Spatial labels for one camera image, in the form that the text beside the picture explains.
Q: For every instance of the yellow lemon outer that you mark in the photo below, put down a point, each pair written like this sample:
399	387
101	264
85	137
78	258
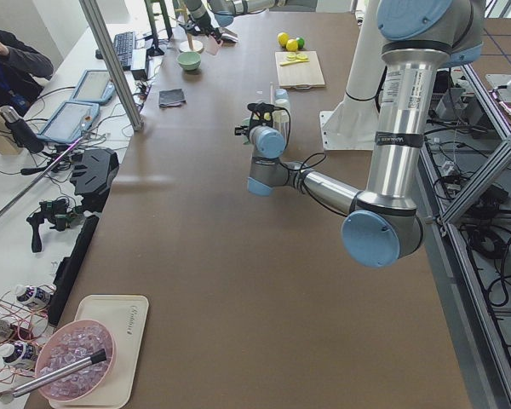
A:
283	39

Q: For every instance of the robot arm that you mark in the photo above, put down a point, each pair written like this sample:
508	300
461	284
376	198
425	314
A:
209	17
381	226

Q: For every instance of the grey folded cloth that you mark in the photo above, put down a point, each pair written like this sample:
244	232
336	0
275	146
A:
171	97

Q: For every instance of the black keyboard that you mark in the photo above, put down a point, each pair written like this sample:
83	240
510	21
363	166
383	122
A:
124	43

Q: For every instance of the blue teach pendant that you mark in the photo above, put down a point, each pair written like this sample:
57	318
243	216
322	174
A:
95	86
69	122

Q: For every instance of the mint green cup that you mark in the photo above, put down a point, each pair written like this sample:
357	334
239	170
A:
246	121

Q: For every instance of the metal tongs handle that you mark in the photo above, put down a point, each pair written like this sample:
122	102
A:
39	382

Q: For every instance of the pink bowl of ice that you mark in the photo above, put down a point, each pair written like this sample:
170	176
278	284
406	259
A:
69	344

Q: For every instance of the wooden cutting board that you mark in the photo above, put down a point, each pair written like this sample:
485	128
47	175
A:
299	76

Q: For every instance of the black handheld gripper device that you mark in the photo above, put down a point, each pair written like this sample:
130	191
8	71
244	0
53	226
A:
58	213

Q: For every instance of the white cup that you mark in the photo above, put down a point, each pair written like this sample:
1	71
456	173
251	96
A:
283	103

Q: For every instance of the green lime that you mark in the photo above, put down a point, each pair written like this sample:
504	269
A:
300	42

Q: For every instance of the blue teach pendant far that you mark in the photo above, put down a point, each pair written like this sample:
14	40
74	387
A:
95	86

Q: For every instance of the green bowl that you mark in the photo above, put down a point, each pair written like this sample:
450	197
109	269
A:
189	60

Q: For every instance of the aluminium frame post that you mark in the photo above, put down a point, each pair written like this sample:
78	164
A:
103	40

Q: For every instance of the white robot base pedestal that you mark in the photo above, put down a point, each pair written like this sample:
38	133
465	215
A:
352	124

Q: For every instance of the pink cup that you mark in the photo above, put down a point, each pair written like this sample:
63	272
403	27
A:
213	45

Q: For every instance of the cream plastic tray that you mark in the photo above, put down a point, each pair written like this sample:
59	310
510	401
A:
125	318

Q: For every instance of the metal scoop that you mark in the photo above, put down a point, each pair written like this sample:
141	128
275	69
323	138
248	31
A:
227	36

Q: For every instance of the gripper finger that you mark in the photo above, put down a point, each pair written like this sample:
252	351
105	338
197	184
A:
242	130

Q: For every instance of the light blue cup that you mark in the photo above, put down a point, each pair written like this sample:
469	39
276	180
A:
281	94

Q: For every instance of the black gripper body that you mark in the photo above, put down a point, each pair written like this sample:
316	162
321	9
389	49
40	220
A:
245	130
203	21

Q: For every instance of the blue teach pendant near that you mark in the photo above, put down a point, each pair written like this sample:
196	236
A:
69	122

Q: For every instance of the white wire cup rack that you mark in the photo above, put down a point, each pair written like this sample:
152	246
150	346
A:
281	117

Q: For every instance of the yellow lemon near board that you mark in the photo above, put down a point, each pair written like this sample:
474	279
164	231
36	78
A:
292	45

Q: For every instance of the person in dark sweater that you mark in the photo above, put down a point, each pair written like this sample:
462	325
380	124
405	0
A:
20	66

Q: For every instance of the wooden mug tree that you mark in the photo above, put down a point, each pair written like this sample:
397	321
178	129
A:
183	20

